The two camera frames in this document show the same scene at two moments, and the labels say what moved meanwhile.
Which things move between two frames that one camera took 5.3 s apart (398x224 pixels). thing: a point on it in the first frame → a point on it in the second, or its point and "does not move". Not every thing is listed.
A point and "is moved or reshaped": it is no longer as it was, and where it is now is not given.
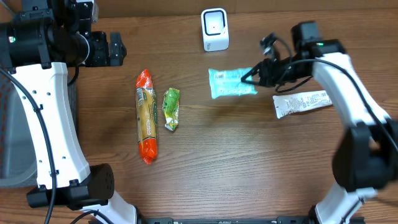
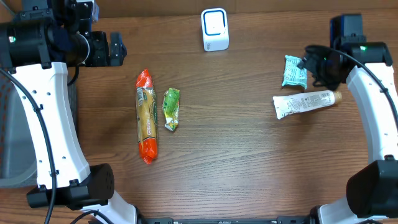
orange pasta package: x=147 y=115 does not move
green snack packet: x=170 y=107 does not move
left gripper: x=102 y=59 does not move
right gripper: x=267 y=69 → x=309 y=63
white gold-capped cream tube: x=290 y=102 does not move
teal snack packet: x=227 y=82 is moved or reshaped
